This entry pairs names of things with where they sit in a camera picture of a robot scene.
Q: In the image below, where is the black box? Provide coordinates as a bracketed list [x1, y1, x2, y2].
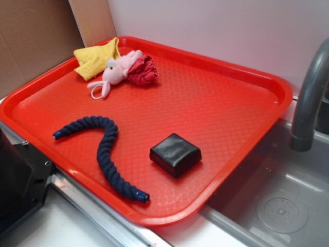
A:
[150, 133, 202, 178]

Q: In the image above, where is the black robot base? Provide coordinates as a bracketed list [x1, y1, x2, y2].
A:
[1, 132, 53, 237]

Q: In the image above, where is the red plastic tray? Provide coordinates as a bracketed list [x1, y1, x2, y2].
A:
[1, 37, 293, 226]

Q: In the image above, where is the red crumpled cloth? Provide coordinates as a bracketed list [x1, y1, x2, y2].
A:
[127, 55, 160, 86]

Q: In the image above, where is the pink plush toy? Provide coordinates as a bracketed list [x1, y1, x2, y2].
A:
[87, 50, 143, 100]

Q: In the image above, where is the yellow cloth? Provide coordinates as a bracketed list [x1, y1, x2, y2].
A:
[74, 37, 120, 81]

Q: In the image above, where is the grey metal sink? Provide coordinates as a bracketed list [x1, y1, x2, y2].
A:
[201, 120, 328, 246]

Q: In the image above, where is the grey faucet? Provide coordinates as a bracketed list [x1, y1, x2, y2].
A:
[289, 39, 328, 152]

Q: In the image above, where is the brown cardboard panel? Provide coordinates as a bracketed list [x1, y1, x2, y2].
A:
[1, 1, 116, 98]

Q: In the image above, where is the navy blue rope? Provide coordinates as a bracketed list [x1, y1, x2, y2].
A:
[52, 115, 151, 205]

